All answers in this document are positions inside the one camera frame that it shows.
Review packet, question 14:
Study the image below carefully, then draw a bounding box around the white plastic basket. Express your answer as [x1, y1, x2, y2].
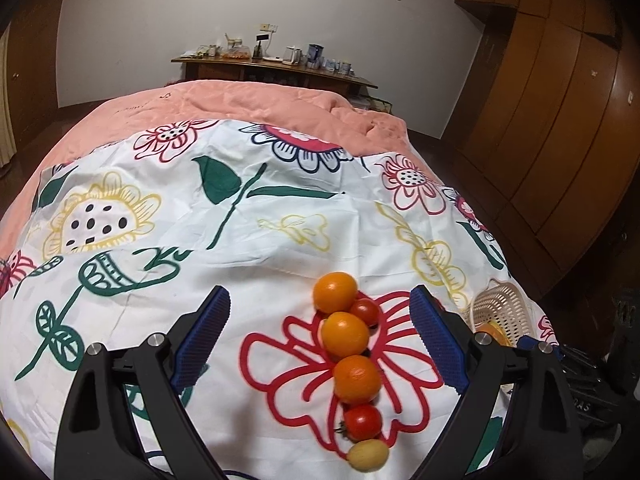
[469, 278, 534, 356]

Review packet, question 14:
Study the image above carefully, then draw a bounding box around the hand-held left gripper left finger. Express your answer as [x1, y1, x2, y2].
[54, 285, 232, 480]

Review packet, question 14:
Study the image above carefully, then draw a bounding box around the yellow-brown kiwi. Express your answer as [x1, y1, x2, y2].
[347, 439, 390, 473]

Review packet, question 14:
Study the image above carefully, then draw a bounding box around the pink blanket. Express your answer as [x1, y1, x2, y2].
[0, 80, 416, 261]

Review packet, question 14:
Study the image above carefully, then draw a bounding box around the beige curtain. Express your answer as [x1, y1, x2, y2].
[0, 80, 17, 167]

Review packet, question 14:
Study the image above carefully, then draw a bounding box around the wooden door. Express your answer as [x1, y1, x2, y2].
[7, 0, 67, 148]

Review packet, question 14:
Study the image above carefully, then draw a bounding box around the wooden sideboard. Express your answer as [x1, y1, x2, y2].
[171, 55, 379, 97]

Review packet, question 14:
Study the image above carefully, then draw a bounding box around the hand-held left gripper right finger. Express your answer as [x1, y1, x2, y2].
[409, 284, 586, 480]

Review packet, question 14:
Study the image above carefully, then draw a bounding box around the wooden wardrobe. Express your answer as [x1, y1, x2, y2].
[440, 0, 640, 301]

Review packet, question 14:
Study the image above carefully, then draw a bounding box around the white floral blanket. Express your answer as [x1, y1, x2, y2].
[0, 119, 561, 480]

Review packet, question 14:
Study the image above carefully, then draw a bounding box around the red tomato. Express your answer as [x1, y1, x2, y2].
[349, 298, 380, 327]
[340, 404, 383, 441]

